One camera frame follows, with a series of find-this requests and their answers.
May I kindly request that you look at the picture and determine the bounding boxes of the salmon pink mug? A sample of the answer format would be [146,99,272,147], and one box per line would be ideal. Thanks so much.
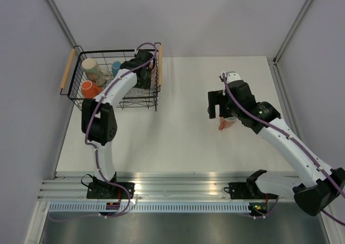
[218,117,237,131]

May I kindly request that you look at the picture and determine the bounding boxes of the blue mug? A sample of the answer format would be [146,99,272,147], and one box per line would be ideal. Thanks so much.
[111,61,121,78]

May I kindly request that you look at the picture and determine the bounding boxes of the pink patterned ceramic mug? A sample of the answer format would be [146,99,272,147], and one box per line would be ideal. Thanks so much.
[149,61,157,89]

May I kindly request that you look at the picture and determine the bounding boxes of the faceted clear glass cup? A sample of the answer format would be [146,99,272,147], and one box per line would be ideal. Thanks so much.
[125,88,151,97]

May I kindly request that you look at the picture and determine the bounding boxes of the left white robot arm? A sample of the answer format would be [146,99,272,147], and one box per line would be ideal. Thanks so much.
[81,49,156,199]

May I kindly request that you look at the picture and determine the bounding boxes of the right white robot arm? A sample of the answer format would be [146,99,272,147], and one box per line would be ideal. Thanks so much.
[208,72,344,216]

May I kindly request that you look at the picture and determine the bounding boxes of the cream patterned mug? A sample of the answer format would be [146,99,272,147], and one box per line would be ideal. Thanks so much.
[81,58,112,87]

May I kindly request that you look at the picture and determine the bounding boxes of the orange mug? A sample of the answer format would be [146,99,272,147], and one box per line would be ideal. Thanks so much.
[81,80,103,99]

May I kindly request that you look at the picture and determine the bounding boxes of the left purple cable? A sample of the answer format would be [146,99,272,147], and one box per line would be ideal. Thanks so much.
[85,42,160,180]

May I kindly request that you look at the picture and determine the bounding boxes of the purple cable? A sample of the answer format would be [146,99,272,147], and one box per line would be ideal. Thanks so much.
[218,72,345,227]
[85,42,160,180]

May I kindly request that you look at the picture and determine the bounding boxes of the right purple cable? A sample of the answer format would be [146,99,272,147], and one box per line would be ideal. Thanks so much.
[218,72,345,227]

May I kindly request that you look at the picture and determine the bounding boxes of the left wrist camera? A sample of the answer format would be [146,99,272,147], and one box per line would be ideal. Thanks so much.
[134,49,151,58]

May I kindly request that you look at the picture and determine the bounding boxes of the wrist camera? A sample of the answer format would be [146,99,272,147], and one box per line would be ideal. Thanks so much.
[134,49,151,58]
[219,72,242,84]

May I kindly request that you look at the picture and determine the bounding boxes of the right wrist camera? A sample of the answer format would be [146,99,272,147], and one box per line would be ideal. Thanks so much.
[219,72,242,84]

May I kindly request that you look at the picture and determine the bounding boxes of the right wooden rack handle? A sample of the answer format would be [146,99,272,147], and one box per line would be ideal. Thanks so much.
[158,45,163,87]

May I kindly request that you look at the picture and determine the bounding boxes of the wooden rack handle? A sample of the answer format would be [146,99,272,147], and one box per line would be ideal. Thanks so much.
[60,48,76,90]
[158,45,163,87]

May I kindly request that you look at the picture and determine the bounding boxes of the black wire dish rack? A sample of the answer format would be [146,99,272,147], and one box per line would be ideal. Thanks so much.
[60,45,161,109]

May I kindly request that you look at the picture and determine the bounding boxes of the left wooden rack handle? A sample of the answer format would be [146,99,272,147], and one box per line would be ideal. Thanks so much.
[60,48,76,90]

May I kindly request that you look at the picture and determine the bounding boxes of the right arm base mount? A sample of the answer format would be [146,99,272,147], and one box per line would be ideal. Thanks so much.
[223,169,278,200]

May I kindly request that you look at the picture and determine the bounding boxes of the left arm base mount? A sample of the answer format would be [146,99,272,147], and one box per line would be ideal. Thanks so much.
[80,174,135,200]

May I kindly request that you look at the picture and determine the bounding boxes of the aluminium frame rail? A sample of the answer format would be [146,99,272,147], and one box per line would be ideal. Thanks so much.
[44,0,77,47]

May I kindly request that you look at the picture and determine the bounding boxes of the white slotted cable duct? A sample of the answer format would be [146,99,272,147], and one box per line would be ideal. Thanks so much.
[49,201,250,213]

